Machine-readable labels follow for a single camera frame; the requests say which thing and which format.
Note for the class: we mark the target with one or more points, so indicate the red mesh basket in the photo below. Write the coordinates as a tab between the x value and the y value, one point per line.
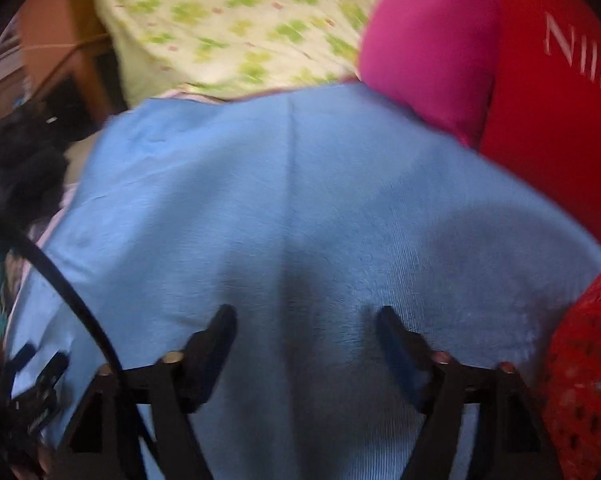
585	370

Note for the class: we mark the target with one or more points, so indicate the wooden pillar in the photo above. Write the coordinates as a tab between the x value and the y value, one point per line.
60	25

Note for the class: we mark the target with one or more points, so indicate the red paper bag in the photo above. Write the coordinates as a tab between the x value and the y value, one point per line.
555	110

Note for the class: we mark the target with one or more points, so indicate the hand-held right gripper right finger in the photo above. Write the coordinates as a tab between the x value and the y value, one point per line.
398	355

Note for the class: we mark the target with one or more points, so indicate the black fuzzy coat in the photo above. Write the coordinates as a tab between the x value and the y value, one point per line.
20	170

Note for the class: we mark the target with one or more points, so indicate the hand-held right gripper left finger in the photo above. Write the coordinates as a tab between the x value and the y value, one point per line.
215	355

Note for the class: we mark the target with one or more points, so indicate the pink pillow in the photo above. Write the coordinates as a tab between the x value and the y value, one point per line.
430	50

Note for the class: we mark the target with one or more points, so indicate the green clover print sheet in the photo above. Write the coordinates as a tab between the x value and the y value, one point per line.
230	20

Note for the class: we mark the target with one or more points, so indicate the blue blanket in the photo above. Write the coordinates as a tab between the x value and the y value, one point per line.
305	210

